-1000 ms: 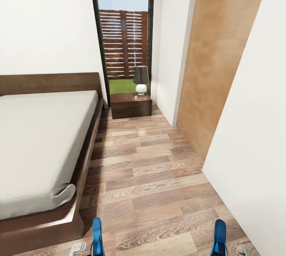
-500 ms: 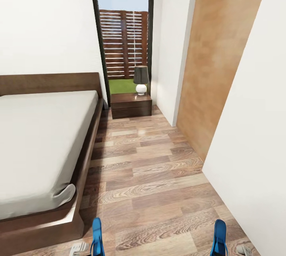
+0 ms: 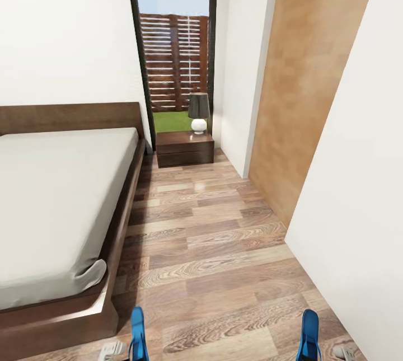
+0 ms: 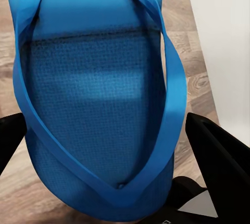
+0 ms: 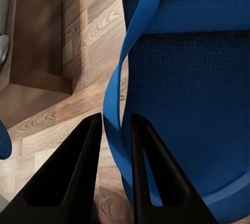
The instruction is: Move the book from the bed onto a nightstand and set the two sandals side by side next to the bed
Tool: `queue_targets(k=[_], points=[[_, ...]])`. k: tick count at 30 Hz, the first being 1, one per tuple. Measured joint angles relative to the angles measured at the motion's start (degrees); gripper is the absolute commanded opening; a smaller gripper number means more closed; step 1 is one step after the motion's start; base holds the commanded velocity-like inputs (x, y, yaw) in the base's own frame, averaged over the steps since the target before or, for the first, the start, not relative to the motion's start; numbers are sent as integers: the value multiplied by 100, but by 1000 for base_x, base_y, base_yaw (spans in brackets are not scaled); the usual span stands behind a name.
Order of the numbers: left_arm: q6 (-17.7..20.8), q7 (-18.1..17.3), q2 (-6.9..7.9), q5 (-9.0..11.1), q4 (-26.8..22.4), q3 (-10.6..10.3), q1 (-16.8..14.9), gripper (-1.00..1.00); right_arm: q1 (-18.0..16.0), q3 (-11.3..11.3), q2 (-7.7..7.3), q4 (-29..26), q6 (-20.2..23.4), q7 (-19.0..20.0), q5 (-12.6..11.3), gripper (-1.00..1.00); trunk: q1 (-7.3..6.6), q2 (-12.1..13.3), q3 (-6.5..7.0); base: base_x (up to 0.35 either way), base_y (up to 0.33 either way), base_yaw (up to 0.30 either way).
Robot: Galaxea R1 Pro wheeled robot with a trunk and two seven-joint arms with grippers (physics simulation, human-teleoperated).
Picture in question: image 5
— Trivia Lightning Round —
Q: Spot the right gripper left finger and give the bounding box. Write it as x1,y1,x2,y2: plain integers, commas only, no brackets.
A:
0,113,103,224

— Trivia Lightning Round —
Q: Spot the sandal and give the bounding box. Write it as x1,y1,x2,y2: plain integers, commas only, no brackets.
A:
103,0,250,224
0,120,12,160

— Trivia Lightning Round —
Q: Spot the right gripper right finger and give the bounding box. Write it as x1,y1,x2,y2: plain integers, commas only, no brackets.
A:
131,113,219,224

